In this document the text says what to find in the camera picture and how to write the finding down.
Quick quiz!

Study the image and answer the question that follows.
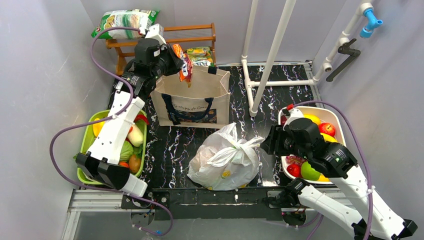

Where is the orange red snack bag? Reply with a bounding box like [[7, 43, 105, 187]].
[[172, 43, 193, 88]]

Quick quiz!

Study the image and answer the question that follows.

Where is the white plastic grocery bag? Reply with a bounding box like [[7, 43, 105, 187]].
[[187, 123, 265, 191]]

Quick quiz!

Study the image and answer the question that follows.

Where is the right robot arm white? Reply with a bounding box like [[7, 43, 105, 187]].
[[260, 117, 418, 240]]

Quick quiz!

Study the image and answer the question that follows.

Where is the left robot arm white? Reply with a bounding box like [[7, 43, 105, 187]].
[[76, 38, 183, 197]]

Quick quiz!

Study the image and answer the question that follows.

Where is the yellow mango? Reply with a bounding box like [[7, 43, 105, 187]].
[[303, 114, 322, 126]]

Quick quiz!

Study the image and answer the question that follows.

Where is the red apple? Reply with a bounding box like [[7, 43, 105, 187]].
[[318, 122, 336, 138]]

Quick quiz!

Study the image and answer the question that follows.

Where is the yellow banana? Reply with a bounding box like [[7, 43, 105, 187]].
[[320, 132, 338, 143]]

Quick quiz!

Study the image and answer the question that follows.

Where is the red grapes bunch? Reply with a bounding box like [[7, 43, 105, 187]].
[[285, 155, 306, 167]]

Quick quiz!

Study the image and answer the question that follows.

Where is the white fruit basket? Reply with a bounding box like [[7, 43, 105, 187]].
[[278, 106, 346, 180]]

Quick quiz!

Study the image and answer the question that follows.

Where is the small red fruit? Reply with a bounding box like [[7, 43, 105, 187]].
[[286, 163, 302, 178]]

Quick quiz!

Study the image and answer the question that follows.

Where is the yellow green snack bag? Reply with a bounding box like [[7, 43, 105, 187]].
[[186, 46, 215, 67]]

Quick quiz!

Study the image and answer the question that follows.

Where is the large green chips bag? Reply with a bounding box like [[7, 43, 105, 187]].
[[91, 9, 160, 39]]

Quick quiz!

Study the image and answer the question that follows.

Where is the wooden shelf rack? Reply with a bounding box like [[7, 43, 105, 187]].
[[105, 22, 216, 76]]

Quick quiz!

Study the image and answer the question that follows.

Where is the red chili pepper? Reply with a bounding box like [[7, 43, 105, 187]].
[[134, 114, 150, 125]]

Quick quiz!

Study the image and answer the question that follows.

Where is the beige canvas tote bag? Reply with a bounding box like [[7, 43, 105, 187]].
[[150, 66, 231, 129]]

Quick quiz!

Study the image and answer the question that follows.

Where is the white daikon radish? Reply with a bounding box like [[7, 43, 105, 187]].
[[126, 124, 144, 148]]

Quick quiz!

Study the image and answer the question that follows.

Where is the yellow bell pepper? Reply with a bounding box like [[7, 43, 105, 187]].
[[92, 121, 105, 138]]

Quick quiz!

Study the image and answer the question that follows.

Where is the green cabbage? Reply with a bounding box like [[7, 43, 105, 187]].
[[119, 140, 134, 162]]

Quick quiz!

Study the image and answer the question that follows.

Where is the green vegetable basket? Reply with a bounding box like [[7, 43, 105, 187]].
[[80, 110, 148, 177]]

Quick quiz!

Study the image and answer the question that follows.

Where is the brown kiwi potato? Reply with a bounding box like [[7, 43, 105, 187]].
[[128, 154, 142, 174]]

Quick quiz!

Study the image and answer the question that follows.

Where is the blue pipe fitting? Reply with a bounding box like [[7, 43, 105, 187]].
[[359, 8, 384, 39]]

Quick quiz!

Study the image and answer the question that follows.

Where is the white pvc pipe frame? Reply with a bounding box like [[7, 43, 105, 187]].
[[240, 0, 375, 117]]

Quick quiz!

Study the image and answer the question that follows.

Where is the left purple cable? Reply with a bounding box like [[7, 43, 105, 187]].
[[49, 27, 174, 237]]

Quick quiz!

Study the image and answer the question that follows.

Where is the black lever handle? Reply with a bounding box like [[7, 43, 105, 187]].
[[326, 38, 361, 83]]

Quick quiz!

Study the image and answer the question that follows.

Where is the metal base frame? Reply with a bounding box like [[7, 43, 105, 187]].
[[61, 187, 377, 240]]

